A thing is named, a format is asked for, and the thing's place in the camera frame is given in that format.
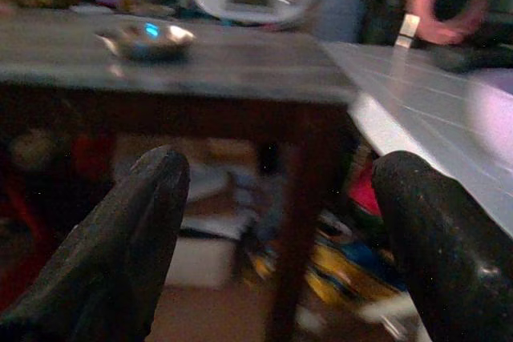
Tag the red plastic item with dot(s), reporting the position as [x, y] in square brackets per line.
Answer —
[362, 194]

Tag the yellow blue bag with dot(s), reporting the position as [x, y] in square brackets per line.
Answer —
[344, 274]

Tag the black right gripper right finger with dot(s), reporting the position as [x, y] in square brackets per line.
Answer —
[449, 246]

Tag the white tiled counter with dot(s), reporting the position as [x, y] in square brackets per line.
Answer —
[433, 89]

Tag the white storage box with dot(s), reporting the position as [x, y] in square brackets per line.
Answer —
[200, 260]

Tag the pink tape roll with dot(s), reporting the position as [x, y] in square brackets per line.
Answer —
[425, 5]

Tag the small shiny metal bowl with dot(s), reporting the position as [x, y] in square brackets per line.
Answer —
[148, 43]

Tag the small white box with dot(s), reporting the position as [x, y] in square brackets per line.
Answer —
[406, 31]

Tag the dark wooden table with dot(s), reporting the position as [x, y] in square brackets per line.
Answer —
[248, 65]

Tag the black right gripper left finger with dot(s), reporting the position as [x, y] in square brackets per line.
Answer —
[120, 246]

